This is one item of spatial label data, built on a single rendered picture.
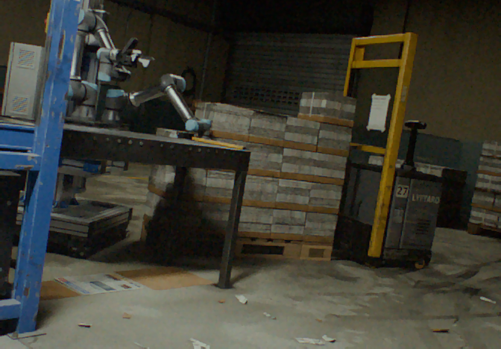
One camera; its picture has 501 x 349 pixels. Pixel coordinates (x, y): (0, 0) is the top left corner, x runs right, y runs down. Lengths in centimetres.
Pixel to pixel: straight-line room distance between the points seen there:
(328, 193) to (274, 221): 50
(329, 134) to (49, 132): 273
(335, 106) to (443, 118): 618
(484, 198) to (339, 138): 427
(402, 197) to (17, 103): 294
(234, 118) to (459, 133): 679
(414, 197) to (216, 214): 168
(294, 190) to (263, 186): 28
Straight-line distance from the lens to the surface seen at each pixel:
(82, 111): 388
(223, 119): 428
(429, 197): 523
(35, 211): 247
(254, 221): 449
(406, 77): 490
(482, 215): 875
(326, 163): 473
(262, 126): 442
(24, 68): 421
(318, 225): 479
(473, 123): 1060
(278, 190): 455
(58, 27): 245
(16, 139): 256
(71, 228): 382
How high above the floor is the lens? 92
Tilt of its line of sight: 3 degrees down
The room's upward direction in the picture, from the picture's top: 9 degrees clockwise
